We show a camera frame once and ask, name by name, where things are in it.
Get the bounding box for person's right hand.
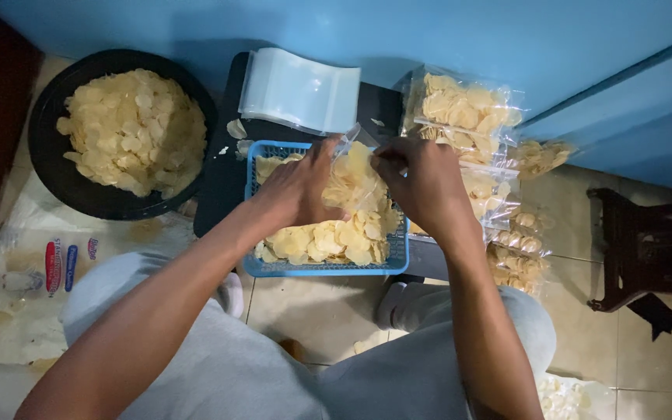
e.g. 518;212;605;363
370;139;484;243

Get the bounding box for person's left hand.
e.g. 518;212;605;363
252;135;352;235

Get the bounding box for clear plastic bag with chips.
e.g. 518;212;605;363
321;124;392;214

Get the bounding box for heap of chips in basket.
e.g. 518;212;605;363
253;153;402;267

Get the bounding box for pile of filled chip bags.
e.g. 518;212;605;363
399;63;577;297

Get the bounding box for stack of empty clear bags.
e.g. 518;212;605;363
238;47;362;136

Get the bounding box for blue plastic basket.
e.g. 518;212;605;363
243;140;411;278

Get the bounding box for person's right white sock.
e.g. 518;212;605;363
374;282;430;331

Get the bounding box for person's white sock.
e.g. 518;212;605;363
213;271;245;319
374;282;430;331

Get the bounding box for black low table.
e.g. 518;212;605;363
193;51;450;282

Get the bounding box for person's left white sock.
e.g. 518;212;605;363
213;271;245;319

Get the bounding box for person's grey trousers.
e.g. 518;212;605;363
59;251;558;420

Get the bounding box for heap of chips in bowl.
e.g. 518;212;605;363
56;68;208;200

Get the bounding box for dark wooden stool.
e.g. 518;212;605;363
586;187;672;342

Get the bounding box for clear bag of white crackers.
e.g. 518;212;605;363
536;373;618;420

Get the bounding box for black round bowl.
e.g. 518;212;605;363
27;49;218;222

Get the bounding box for large printed plastic sack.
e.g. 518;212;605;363
0;169;197;374

